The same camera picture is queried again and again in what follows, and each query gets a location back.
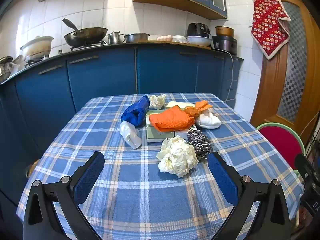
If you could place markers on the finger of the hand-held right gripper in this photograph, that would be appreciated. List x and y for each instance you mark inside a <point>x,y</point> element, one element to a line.
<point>303,165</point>

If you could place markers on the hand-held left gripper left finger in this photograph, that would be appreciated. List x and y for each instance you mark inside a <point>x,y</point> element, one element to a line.
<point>87,180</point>

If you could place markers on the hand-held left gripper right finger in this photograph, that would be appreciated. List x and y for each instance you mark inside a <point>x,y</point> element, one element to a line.
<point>222,180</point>

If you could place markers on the red basin with green rim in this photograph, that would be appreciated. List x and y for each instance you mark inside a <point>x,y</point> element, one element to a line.
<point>280,142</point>

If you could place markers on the steel wool scourer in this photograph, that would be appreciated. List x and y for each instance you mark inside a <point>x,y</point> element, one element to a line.
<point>200,142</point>

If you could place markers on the large white paper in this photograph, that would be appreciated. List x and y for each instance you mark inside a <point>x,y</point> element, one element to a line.
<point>176,156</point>

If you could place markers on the white knotted glove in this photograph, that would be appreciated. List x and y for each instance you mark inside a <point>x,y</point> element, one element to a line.
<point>207,121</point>

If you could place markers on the white cloth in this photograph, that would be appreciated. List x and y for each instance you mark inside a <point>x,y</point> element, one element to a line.
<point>131,135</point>

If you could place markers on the green cardboard box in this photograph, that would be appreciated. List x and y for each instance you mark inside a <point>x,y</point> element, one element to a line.
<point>160,136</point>

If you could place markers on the small orange rag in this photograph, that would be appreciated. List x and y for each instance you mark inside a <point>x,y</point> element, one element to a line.
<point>203,105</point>

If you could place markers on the large orange cloth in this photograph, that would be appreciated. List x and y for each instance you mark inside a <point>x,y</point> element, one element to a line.
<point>170,121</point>

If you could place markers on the white item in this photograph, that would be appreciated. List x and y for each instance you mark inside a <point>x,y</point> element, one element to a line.
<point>178,104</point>

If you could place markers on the small white paper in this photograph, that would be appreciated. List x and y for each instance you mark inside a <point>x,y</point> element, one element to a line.
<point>157,101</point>

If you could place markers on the blue plaid tablecloth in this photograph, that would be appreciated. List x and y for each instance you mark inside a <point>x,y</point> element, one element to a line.
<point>140,192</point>

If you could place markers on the brown object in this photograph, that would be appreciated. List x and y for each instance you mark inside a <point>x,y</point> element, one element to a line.
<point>32,168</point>

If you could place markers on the wooden door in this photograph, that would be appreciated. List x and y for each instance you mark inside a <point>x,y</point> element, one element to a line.
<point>275,85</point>

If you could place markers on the blue kitchen base cabinet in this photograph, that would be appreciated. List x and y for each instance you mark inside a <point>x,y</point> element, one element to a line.
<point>100,80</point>

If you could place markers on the black gas stove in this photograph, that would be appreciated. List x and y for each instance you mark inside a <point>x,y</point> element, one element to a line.
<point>82,47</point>

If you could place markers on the dark rice cooker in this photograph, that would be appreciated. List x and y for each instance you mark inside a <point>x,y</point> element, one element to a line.
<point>225,44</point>

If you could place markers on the white bowl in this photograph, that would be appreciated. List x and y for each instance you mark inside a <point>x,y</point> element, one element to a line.
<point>198,41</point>

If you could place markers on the white cooking pot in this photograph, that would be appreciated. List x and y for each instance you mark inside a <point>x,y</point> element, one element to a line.
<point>37,47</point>

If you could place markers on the black wok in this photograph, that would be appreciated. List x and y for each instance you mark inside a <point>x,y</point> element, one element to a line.
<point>85,36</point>

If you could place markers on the steel kettle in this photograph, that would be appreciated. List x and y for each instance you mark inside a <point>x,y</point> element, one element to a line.
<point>114,38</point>

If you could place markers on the clear glass dishes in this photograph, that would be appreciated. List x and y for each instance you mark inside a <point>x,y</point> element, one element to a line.
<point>179,39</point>

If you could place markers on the brown inner pot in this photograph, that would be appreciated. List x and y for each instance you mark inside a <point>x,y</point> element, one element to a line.
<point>224,31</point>

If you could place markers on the steel basin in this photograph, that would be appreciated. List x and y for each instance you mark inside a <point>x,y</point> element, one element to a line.
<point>136,38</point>

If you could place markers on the red quilted cloth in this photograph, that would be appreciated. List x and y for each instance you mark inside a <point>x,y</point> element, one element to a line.
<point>267,17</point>

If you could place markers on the black air fryer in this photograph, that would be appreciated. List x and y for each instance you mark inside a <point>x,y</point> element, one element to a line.
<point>197,30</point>

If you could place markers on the cluster of eggs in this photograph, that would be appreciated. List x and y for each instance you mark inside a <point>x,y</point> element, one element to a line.
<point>164,38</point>

